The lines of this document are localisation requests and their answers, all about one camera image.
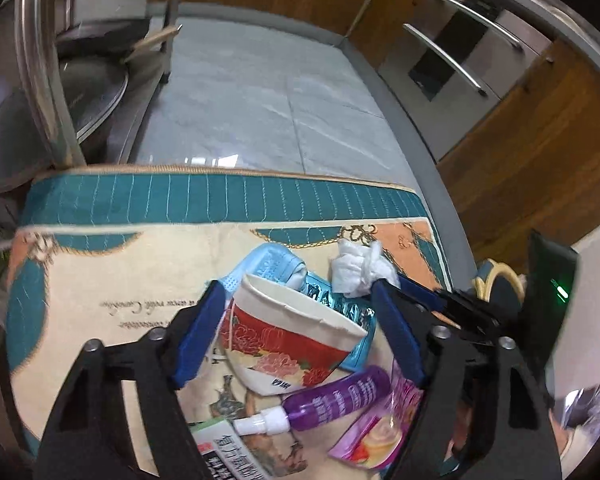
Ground teal and cream quilted mat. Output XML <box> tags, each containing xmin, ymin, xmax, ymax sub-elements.
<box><xmin>6</xmin><ymin>166</ymin><xmax>451</xmax><ymax>452</ymax></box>

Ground wooden kitchen cabinets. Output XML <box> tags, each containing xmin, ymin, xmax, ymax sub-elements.
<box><xmin>148</xmin><ymin>0</ymin><xmax>600</xmax><ymax>271</ymax></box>

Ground white green medicine box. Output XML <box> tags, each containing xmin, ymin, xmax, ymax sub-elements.
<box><xmin>189</xmin><ymin>417</ymin><xmax>271</xmax><ymax>480</ymax></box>

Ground round dark pan lid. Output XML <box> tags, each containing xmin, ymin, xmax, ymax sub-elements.
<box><xmin>0</xmin><ymin>58</ymin><xmax>129</xmax><ymax>194</ymax></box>

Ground pink snack wrapper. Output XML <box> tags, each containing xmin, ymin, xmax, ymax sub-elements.
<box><xmin>328</xmin><ymin>361</ymin><xmax>422</xmax><ymax>471</ymax></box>

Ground red floral paper cup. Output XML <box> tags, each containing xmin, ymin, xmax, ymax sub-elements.
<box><xmin>219</xmin><ymin>274</ymin><xmax>366</xmax><ymax>396</ymax></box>

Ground stainless steel oven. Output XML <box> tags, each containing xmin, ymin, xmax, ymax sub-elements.
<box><xmin>379</xmin><ymin>0</ymin><xmax>550</xmax><ymax>162</ymax></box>

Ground black pan with wooden handle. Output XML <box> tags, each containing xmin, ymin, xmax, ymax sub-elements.
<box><xmin>55</xmin><ymin>18</ymin><xmax>182</xmax><ymax>66</ymax></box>

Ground blue surgical face mask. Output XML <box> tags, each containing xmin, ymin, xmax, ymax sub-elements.
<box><xmin>219</xmin><ymin>243</ymin><xmax>308</xmax><ymax>304</ymax></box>

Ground teal bin with yellow rim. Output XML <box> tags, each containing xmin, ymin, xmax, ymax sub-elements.
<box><xmin>472</xmin><ymin>259</ymin><xmax>524</xmax><ymax>307</ymax></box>

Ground blue foil sachet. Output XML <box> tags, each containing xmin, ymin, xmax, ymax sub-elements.
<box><xmin>300</xmin><ymin>272</ymin><xmax>377</xmax><ymax>373</ymax></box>

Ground stainless steel shelf rack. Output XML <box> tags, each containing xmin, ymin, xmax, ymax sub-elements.
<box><xmin>16</xmin><ymin>0</ymin><xmax>180</xmax><ymax>169</ymax></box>

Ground white tissue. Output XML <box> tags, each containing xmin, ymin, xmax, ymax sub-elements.
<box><xmin>330</xmin><ymin>240</ymin><xmax>400</xmax><ymax>298</ymax></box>

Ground purple spray bottle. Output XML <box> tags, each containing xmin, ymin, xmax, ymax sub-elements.
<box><xmin>234</xmin><ymin>365</ymin><xmax>391</xmax><ymax>436</ymax></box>

